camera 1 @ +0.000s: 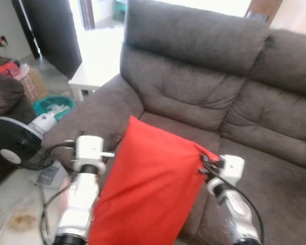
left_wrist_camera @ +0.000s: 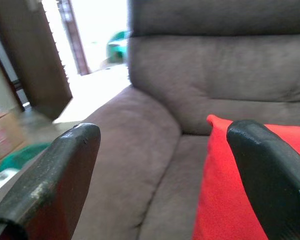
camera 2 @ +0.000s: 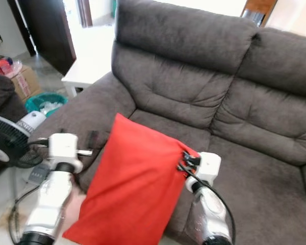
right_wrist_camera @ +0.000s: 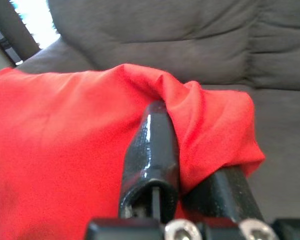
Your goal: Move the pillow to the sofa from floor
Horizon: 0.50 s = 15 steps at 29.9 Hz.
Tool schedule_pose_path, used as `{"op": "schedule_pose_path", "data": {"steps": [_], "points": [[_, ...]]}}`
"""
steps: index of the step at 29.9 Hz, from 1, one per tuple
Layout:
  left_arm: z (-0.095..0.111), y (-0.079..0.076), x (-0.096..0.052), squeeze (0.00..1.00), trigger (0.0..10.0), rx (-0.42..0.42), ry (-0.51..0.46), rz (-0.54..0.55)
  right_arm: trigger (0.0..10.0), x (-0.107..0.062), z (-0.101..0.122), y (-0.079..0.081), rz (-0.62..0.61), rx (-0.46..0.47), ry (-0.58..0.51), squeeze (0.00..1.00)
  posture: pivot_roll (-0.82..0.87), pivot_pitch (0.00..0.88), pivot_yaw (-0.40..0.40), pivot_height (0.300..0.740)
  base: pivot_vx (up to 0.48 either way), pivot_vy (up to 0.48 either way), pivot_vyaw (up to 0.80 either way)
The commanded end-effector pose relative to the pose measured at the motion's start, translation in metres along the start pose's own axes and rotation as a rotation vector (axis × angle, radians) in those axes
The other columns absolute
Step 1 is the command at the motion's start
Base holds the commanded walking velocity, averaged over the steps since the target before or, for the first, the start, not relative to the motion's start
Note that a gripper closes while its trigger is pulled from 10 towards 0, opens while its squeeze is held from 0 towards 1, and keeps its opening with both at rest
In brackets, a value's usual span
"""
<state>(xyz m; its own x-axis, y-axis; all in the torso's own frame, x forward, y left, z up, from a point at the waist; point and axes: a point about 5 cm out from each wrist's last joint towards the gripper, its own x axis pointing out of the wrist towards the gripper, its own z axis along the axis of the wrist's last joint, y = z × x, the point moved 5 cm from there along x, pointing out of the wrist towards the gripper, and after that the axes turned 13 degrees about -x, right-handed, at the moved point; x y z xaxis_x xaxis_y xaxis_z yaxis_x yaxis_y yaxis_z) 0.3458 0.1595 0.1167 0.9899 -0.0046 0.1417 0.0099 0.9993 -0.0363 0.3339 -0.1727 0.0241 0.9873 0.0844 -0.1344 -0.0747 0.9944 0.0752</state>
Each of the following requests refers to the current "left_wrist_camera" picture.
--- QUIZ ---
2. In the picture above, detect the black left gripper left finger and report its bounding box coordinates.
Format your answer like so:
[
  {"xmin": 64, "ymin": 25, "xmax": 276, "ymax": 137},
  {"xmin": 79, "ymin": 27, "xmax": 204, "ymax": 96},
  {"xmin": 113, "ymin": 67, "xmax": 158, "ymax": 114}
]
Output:
[{"xmin": 0, "ymin": 122, "xmax": 102, "ymax": 240}]

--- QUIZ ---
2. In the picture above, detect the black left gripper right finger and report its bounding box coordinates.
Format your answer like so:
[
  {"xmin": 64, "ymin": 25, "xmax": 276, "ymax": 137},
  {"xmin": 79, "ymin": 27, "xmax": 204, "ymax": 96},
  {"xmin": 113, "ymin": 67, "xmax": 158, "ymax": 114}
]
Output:
[{"xmin": 226, "ymin": 119, "xmax": 300, "ymax": 240}]

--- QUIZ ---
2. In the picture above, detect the red pillow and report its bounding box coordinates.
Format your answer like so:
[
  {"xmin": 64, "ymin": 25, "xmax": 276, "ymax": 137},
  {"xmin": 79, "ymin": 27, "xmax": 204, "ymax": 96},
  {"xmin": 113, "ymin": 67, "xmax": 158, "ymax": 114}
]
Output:
[{"xmin": 191, "ymin": 114, "xmax": 300, "ymax": 240}]

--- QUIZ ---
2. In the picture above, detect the grey-brown two-seat sofa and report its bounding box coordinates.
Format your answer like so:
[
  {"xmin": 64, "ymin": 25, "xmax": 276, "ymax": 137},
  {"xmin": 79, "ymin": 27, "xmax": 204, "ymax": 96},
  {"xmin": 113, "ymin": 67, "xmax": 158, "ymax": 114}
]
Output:
[{"xmin": 49, "ymin": 0, "xmax": 300, "ymax": 240}]

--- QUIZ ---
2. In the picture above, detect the teal plastic basin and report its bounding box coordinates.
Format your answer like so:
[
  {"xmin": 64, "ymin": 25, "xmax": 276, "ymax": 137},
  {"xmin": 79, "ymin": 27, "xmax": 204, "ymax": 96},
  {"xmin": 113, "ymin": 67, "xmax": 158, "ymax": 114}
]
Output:
[{"xmin": 0, "ymin": 142, "xmax": 51, "ymax": 173}]

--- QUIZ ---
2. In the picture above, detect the cardboard box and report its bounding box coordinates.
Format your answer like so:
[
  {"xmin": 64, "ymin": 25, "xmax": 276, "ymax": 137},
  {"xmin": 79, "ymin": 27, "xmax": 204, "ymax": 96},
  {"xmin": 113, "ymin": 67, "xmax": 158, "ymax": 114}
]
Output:
[{"xmin": 0, "ymin": 107, "xmax": 26, "ymax": 166}]

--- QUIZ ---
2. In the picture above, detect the dark wooden door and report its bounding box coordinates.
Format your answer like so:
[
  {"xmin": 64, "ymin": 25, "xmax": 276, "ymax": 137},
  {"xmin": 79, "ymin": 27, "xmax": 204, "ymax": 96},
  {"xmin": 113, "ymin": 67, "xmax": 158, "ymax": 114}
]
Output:
[{"xmin": 0, "ymin": 0, "xmax": 73, "ymax": 121}]

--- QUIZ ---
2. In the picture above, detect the green plastic chair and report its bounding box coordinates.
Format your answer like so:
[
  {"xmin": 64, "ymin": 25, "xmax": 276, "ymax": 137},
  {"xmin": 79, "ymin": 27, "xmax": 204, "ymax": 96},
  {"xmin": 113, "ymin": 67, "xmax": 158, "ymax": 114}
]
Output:
[{"xmin": 106, "ymin": 30, "xmax": 131, "ymax": 63}]

